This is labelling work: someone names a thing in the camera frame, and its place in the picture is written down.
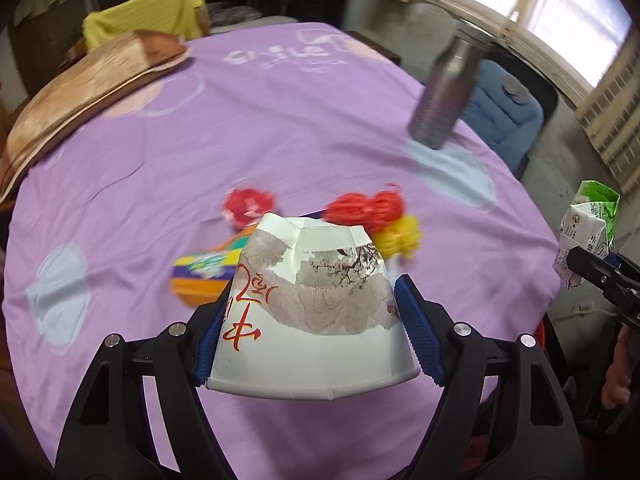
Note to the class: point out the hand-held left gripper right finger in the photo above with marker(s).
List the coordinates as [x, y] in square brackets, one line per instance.
[420, 330]

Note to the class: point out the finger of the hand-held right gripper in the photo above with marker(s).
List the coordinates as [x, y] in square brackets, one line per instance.
[587, 265]
[625, 265]

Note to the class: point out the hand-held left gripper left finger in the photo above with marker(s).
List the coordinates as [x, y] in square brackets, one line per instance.
[205, 355]

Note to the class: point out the green and white milk carton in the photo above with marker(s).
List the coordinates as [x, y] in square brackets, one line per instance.
[582, 225]

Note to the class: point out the orange and purple snack packet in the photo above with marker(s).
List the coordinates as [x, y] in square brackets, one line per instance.
[200, 280]

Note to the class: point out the yellow foam fruit net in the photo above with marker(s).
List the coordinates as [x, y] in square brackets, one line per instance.
[400, 237]

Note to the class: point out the white printed paper cup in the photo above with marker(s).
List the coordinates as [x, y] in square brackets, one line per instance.
[310, 360]

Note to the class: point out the person's right hand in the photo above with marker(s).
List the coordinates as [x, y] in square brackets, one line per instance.
[620, 370]

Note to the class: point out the black office chair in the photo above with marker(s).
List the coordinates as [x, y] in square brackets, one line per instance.
[547, 95]

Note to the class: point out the light blue chair cushion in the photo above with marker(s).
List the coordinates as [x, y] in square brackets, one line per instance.
[500, 110]

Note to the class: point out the silver metal bottle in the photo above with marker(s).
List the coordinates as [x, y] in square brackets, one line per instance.
[442, 95]

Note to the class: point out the purple tablecloth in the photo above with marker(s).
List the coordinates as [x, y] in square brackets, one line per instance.
[250, 125]

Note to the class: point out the window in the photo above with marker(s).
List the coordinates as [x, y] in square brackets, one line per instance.
[540, 5]

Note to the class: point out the brown satin pillow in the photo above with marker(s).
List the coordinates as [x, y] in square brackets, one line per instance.
[85, 85]

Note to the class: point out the yellow cloth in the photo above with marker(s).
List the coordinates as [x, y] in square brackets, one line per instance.
[150, 10]

